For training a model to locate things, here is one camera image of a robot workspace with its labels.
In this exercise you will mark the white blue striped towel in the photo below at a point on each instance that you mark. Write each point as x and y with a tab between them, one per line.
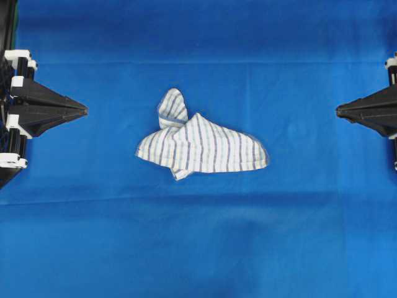
189	145

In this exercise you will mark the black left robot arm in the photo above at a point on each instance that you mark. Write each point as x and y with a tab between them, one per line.
28	108

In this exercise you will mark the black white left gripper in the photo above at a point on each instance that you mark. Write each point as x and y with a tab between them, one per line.
23	124

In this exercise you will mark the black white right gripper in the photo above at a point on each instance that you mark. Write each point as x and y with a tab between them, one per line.
385	125

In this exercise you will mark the blue table cloth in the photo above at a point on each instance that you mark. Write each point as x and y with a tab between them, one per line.
88	218

